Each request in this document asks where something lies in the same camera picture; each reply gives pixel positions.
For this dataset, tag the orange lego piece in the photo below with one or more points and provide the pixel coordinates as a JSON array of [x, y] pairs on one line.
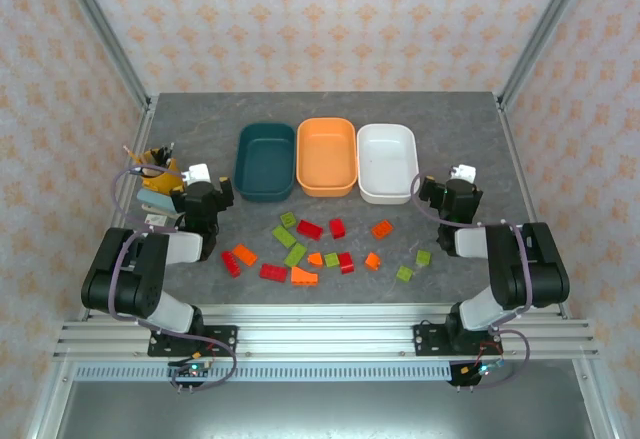
[[244, 254]]

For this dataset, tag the green small lego brick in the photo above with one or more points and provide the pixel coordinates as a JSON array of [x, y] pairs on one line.
[[288, 219], [331, 260], [404, 273], [423, 258]]

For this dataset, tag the orange studded lego brick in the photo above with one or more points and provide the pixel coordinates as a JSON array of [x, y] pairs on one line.
[[382, 229]]

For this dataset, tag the red long lego brick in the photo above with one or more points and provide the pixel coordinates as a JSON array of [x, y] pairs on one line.
[[231, 263], [309, 229], [273, 272]]

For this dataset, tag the green long lego brick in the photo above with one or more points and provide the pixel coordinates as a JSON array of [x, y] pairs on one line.
[[295, 254], [283, 236]]

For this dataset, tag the orange small curved lego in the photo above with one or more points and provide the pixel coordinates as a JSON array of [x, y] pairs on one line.
[[315, 258], [372, 261]]

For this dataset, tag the red square lego brick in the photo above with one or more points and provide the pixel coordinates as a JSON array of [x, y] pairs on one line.
[[345, 262], [337, 228]]

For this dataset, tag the orange long slope lego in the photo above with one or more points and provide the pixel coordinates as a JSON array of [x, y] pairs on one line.
[[304, 276]]

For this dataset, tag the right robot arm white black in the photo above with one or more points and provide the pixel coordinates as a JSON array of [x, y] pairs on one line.
[[540, 269]]

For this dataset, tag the yellow pencil cup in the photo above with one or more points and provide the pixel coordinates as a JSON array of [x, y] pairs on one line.
[[165, 181]]

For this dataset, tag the dark teal plastic bin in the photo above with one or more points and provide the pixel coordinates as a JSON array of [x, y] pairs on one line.
[[265, 161]]

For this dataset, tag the small white eraser box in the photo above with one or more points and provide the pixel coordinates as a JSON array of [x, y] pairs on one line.
[[155, 219]]

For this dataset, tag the blue-grey stapler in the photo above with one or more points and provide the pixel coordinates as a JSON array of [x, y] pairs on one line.
[[152, 201]]

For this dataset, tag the white plastic bin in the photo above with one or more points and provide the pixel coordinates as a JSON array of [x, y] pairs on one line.
[[387, 161]]

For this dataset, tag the black pen silver tip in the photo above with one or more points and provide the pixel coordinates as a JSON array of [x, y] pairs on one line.
[[171, 151]]

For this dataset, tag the wooden pencil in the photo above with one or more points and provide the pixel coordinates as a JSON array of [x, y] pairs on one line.
[[147, 171]]

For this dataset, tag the yellow pencil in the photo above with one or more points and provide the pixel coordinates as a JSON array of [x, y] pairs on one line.
[[131, 154]]

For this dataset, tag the orange plastic bin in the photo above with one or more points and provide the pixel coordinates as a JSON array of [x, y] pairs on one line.
[[326, 156]]

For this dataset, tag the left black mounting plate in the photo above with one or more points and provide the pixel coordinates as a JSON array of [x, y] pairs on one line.
[[225, 341]]

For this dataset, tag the black mounting plate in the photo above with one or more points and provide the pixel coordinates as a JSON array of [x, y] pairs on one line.
[[430, 341], [225, 341]]

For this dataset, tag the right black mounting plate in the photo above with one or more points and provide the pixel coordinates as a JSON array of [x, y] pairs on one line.
[[430, 341]]

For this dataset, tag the left controller board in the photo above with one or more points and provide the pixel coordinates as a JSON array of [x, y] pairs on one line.
[[192, 370]]

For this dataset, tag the controller board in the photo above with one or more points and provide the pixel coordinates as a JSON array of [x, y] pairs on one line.
[[482, 370], [192, 370]]

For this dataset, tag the right controller board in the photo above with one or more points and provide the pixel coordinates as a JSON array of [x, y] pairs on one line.
[[482, 370]]

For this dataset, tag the grey metal panel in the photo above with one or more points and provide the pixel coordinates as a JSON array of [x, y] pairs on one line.
[[320, 409]]

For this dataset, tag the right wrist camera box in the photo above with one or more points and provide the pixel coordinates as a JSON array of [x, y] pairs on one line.
[[463, 173]]

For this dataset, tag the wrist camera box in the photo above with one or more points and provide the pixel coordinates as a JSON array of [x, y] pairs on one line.
[[463, 173], [197, 174]]

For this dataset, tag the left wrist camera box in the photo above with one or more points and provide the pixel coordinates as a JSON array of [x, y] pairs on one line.
[[197, 174]]

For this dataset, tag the right aluminium side rail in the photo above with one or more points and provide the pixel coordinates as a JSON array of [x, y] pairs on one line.
[[519, 159]]

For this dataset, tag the aluminium side rail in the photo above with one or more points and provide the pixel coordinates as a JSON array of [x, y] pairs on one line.
[[519, 159], [141, 131]]

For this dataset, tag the left aluminium side rail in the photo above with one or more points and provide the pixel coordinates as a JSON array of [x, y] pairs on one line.
[[141, 131]]

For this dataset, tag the aluminium base rail beam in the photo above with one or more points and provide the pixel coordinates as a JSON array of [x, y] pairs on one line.
[[325, 334]]

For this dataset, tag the right aluminium frame post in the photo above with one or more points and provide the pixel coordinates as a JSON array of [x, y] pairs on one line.
[[544, 29]]

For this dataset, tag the aluminium frame post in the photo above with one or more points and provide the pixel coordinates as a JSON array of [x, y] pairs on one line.
[[544, 29], [105, 29]]

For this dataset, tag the left aluminium frame post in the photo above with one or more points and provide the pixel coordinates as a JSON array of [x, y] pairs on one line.
[[105, 29]]

